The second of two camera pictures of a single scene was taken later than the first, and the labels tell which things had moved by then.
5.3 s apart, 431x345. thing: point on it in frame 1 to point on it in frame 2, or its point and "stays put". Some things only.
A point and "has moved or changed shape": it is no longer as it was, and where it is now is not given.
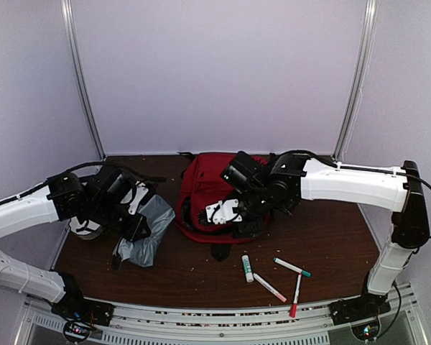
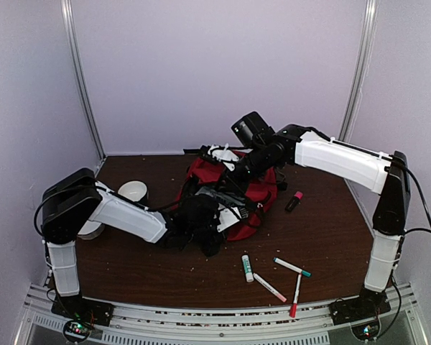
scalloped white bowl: (87, 230) stays put
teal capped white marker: (292, 267) stays put
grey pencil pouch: (156, 213) to (225, 198)
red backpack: (202, 185) has moved or changed shape
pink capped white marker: (270, 287) stays put
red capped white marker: (294, 306) stays put
